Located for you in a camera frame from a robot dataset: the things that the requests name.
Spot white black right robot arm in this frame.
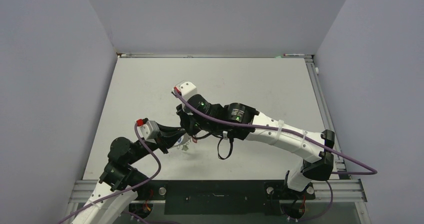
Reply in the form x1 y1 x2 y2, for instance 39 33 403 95
175 93 334 198

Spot red white marker pen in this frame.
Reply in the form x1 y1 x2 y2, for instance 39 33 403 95
283 53 306 58

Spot metal carabiner keyring with keys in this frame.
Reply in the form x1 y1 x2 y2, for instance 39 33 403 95
176 142 190 151

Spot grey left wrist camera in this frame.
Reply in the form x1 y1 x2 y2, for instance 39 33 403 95
135 118 160 141

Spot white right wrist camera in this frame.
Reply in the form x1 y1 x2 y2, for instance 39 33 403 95
174 80 198 101

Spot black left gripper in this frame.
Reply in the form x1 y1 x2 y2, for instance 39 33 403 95
127 122 186 164

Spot black loop cable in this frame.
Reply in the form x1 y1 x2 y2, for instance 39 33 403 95
216 133 234 161

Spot aluminium right table rail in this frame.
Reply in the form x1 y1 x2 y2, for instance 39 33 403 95
304 55 351 180

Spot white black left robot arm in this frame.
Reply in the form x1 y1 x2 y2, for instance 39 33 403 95
69 119 186 224

